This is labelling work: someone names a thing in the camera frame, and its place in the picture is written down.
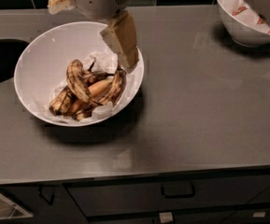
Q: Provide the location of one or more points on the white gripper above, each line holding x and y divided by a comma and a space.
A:
119, 32

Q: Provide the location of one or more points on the spotted top banana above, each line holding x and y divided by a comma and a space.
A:
76, 83

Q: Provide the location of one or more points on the spotted banana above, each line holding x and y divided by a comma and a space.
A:
116, 88
76, 83

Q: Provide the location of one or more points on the white paper in bowl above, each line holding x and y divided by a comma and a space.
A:
102, 63

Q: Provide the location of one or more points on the dark back banana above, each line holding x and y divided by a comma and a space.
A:
90, 77

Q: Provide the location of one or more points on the dark banana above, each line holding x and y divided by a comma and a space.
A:
62, 102
90, 77

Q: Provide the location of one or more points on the large white bowl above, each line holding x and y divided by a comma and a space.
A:
40, 73

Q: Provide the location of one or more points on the spotted right banana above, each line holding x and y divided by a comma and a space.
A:
116, 88

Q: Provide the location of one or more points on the yellow middle banana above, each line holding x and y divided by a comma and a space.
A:
96, 90

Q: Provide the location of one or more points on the dark left banana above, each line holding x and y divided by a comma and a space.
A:
62, 102

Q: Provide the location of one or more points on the white bowl with paper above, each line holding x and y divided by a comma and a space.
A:
244, 25

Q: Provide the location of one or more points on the dark drawer front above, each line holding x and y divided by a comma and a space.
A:
108, 199

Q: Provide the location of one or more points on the white drawer label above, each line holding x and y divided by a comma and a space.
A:
259, 214
166, 218

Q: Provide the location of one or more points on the white right drawer label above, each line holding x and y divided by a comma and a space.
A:
259, 214

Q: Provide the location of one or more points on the black cabinet handle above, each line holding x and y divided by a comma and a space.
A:
46, 193

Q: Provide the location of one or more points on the black drawer handle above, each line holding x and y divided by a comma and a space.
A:
178, 191

